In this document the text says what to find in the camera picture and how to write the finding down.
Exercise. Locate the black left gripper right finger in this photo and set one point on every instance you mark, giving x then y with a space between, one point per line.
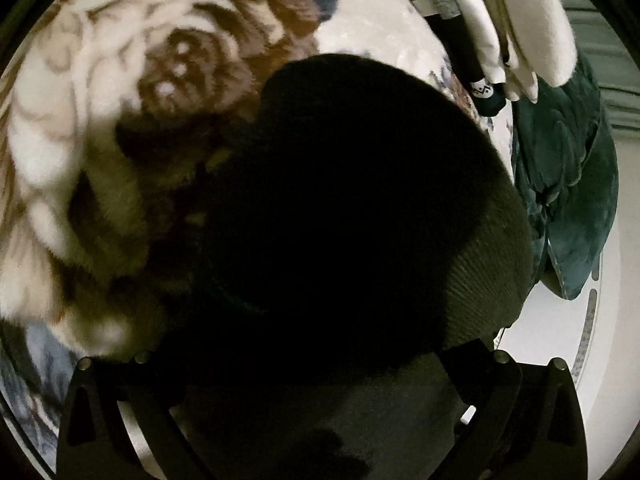
527 423

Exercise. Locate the folded black white garment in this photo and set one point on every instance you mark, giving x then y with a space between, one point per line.
473 49

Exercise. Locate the dark striped long-sleeve sweater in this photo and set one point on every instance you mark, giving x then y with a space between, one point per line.
361 225

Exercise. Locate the white bed headboard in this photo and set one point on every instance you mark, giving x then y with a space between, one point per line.
597 334

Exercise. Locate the dark green plush blanket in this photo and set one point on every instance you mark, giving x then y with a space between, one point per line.
566 171

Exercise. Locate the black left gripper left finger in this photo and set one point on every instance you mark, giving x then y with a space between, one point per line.
93 442

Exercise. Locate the floral bed blanket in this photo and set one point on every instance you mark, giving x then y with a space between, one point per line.
79 270

